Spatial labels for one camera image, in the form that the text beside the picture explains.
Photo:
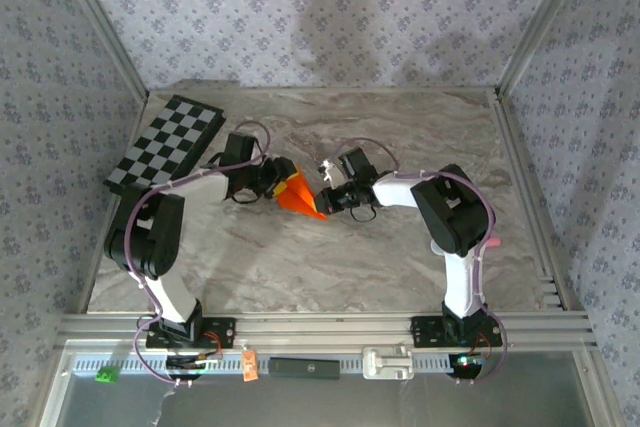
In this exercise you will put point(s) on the orange cloth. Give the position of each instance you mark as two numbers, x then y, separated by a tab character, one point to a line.
299	194

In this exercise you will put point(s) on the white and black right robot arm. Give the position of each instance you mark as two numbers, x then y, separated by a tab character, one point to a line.
460	282

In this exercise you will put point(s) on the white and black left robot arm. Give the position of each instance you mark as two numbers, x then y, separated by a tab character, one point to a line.
172	297

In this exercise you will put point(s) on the pink toy microphone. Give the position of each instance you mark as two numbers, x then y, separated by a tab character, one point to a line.
437	248

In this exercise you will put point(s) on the black and grey chessboard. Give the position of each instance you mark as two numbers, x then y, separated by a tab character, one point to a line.
165	147

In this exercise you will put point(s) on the black bar device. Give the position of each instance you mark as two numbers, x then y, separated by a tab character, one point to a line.
304	368

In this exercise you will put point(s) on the orange tag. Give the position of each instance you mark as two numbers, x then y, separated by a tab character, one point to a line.
250	366

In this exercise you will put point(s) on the green connector block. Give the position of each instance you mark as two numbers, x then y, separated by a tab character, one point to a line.
107	374

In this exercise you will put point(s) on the aluminium frame cross rail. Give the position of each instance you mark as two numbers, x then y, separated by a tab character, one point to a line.
320	329

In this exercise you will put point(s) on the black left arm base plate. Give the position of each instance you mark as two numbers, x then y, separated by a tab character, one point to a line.
222	332

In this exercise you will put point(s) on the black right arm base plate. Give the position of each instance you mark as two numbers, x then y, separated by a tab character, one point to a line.
425	332

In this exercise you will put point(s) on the white plastic bracket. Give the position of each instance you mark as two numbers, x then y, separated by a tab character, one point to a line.
387	363

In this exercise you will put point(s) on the aluminium table side rail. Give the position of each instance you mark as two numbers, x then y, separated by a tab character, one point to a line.
100	267
527	197

